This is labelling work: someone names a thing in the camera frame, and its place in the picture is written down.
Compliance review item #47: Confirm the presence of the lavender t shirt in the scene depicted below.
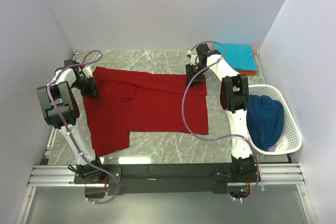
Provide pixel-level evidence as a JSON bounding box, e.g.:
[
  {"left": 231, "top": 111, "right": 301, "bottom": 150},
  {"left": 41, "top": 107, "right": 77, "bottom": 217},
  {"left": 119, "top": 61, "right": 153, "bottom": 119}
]
[{"left": 268, "top": 144, "right": 277, "bottom": 152}]

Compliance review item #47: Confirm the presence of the black base crossbar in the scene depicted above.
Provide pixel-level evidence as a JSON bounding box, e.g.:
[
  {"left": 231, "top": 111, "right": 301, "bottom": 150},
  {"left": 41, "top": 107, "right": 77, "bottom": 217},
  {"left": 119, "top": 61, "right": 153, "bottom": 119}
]
[{"left": 73, "top": 163, "right": 259, "bottom": 196}]

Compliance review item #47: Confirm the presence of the folded turquoise t shirt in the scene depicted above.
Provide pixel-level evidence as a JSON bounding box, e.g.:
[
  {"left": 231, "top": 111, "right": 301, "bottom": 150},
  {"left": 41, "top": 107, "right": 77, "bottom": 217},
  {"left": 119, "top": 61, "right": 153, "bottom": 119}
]
[{"left": 223, "top": 44, "right": 257, "bottom": 72}]

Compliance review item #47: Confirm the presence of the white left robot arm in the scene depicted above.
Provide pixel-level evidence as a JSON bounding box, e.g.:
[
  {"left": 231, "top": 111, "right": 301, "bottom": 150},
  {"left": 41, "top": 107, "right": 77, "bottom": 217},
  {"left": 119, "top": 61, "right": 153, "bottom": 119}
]
[{"left": 37, "top": 60, "right": 105, "bottom": 183}]

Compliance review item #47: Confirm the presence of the folded orange t shirt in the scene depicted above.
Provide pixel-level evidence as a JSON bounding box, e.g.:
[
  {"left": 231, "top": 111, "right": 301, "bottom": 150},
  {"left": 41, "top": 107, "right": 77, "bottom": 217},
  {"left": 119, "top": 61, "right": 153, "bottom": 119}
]
[{"left": 238, "top": 50, "right": 257, "bottom": 76}]

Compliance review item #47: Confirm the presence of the white plastic laundry basket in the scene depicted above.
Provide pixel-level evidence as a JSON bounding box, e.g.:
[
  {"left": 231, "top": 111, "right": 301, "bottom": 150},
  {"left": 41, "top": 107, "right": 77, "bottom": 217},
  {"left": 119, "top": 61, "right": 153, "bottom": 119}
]
[{"left": 249, "top": 84, "right": 302, "bottom": 156}]

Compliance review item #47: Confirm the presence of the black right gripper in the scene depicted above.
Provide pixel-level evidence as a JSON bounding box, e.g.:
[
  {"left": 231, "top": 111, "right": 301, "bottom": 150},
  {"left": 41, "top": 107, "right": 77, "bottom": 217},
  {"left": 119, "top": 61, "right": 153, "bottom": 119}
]
[{"left": 185, "top": 63, "right": 209, "bottom": 88}]

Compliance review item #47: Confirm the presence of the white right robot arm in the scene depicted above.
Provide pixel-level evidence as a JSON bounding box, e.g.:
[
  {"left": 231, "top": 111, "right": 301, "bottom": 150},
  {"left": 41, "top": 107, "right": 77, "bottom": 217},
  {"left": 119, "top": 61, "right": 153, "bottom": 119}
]
[{"left": 181, "top": 41, "right": 257, "bottom": 182}]

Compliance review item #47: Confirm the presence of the navy blue t shirt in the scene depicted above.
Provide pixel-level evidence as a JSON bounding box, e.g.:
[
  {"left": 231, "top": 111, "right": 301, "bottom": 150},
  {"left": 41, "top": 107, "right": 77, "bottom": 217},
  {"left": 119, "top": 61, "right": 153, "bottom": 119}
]
[{"left": 246, "top": 95, "right": 285, "bottom": 152}]

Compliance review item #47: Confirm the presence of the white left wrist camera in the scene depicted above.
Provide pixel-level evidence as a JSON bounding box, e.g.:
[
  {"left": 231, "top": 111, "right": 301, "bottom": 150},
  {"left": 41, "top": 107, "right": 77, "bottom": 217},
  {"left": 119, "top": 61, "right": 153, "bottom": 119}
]
[{"left": 82, "top": 66, "right": 93, "bottom": 78}]

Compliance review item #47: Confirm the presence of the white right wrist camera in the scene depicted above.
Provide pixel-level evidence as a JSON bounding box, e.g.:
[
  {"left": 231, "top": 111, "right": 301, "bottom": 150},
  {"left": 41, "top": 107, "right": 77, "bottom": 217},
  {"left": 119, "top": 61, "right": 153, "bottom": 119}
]
[{"left": 187, "top": 55, "right": 199, "bottom": 65}]

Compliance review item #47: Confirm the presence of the red t shirt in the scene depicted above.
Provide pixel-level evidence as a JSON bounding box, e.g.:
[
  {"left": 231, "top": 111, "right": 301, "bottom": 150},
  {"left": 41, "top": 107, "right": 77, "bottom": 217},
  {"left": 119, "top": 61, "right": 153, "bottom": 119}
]
[{"left": 83, "top": 67, "right": 209, "bottom": 156}]

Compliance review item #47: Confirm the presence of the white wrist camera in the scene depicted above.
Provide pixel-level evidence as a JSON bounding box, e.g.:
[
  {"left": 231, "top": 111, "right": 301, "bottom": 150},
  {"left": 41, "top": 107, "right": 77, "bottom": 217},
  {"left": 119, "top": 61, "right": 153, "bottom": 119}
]
[
  {"left": 187, "top": 55, "right": 199, "bottom": 65},
  {"left": 82, "top": 66, "right": 93, "bottom": 78}
]

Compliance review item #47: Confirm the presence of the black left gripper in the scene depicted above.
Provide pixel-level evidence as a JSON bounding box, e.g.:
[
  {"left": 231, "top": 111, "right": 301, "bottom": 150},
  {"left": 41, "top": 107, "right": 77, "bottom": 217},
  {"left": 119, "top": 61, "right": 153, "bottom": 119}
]
[{"left": 72, "top": 75, "right": 101, "bottom": 100}]

